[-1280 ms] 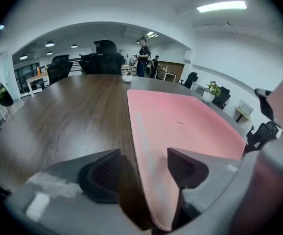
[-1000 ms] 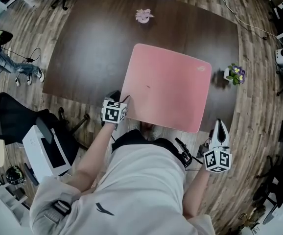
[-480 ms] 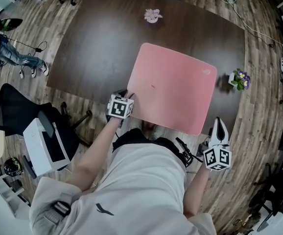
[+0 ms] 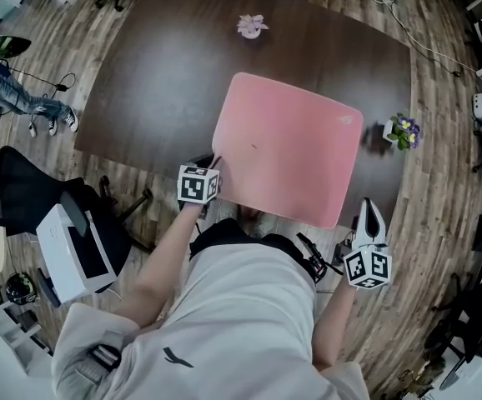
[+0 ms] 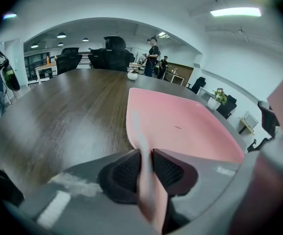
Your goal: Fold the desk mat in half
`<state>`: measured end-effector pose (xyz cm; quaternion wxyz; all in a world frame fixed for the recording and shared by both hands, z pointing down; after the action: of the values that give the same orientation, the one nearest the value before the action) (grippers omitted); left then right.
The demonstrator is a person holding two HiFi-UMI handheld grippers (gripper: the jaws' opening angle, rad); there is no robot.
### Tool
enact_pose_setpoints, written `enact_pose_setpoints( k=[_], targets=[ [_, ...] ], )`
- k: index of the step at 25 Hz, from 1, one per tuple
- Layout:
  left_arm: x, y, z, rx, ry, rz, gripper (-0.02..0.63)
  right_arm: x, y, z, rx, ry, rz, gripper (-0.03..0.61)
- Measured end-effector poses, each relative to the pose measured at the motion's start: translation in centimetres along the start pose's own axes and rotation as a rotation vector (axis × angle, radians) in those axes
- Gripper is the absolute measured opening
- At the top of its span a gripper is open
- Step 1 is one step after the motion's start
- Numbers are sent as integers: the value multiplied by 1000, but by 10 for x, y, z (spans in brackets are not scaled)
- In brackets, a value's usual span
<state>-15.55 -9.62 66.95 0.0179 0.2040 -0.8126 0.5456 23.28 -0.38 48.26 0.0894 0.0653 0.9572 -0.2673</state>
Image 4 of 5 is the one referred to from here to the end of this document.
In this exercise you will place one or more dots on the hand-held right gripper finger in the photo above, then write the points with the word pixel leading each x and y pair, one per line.
pixel 382 229
pixel 363 223

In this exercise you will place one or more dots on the person's right forearm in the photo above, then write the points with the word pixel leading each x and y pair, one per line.
pixel 332 327

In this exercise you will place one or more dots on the white cardboard box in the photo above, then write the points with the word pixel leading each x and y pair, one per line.
pixel 72 256

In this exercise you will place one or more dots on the pink desk mat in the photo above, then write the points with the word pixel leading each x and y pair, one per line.
pixel 282 148

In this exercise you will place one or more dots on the person's shoes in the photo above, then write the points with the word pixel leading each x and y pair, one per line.
pixel 262 223

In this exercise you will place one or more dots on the black and green helmet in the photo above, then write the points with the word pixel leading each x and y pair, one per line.
pixel 5 46

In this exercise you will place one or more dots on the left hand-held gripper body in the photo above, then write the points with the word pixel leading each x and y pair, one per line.
pixel 194 186

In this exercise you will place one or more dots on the black waist-mounted device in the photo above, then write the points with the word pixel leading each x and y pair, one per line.
pixel 314 261

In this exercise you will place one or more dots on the pink flower in white pot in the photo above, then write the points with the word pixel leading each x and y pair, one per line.
pixel 251 25

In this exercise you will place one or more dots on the purple flowers in white pot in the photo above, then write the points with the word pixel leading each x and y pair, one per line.
pixel 405 133

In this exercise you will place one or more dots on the black office chair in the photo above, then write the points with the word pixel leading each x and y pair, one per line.
pixel 36 194

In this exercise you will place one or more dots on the person's left forearm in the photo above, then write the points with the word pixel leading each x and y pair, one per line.
pixel 162 265

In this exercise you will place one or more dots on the person's white shirt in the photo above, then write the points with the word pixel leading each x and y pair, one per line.
pixel 232 327

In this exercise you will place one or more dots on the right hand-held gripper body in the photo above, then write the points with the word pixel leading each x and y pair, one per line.
pixel 368 267

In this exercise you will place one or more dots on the black swivel chair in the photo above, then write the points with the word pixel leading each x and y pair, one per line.
pixel 466 327

